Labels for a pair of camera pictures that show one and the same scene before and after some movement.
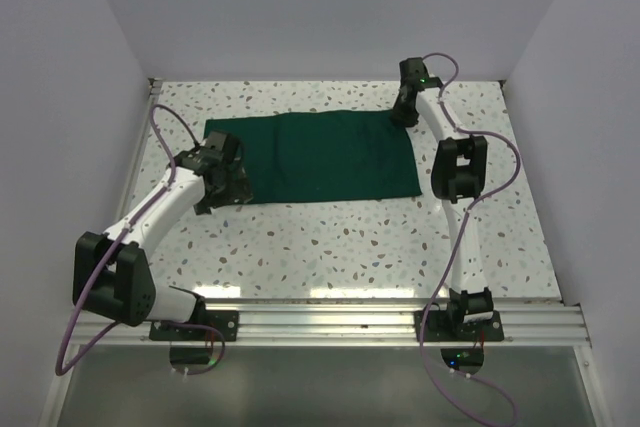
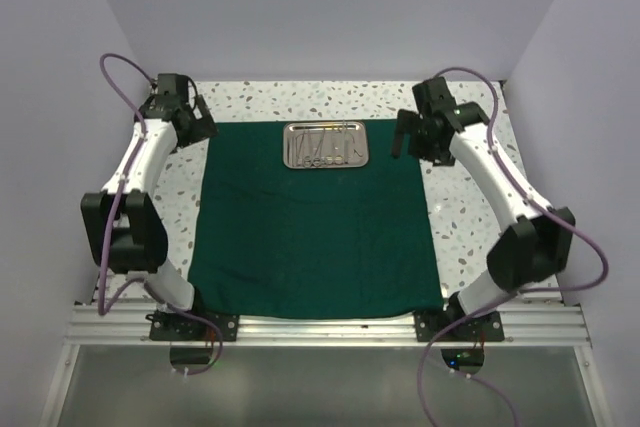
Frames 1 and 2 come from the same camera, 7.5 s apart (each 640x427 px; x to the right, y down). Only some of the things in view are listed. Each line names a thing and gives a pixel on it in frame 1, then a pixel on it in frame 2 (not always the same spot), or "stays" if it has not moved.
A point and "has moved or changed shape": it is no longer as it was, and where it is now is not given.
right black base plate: [449, 326] stays
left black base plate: [225, 321] stays
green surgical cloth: [322, 156] has moved or changed shape
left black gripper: [238, 190] to [203, 126]
